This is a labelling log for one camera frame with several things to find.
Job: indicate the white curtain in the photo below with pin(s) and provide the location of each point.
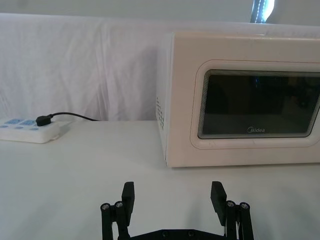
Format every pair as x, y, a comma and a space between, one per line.
75, 70

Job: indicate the white power strip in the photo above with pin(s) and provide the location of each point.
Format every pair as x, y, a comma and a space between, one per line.
27, 131

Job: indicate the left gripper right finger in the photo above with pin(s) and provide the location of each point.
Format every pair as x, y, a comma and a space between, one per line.
218, 200

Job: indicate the cream microwave oven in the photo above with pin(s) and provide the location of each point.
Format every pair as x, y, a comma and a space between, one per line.
240, 100

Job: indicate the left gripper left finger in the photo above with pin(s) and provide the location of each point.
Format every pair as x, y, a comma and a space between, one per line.
128, 200

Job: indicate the white table cloth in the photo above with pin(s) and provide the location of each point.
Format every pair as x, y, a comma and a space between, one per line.
75, 180

